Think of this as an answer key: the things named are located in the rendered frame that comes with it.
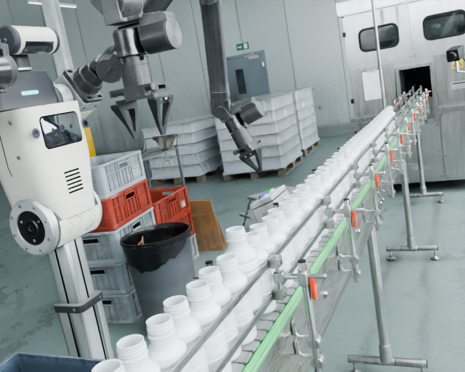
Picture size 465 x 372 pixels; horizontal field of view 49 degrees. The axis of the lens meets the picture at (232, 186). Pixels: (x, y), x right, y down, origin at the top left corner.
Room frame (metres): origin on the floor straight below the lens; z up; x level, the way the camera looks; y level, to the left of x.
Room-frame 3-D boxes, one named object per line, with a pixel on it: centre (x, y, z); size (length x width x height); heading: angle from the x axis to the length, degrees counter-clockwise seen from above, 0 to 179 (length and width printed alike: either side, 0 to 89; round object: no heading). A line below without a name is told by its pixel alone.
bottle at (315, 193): (1.41, -0.22, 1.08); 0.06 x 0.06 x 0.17
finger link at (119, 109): (1.01, 0.16, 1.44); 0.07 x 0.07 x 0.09; 65
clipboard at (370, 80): (5.39, -1.65, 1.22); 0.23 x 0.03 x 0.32; 65
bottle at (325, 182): (1.52, -0.27, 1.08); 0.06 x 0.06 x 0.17
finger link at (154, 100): (1.00, 0.13, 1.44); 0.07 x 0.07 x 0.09; 65
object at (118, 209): (3.59, 0.91, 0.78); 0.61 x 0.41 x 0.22; 161
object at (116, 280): (3.58, 0.91, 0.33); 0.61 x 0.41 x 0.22; 161
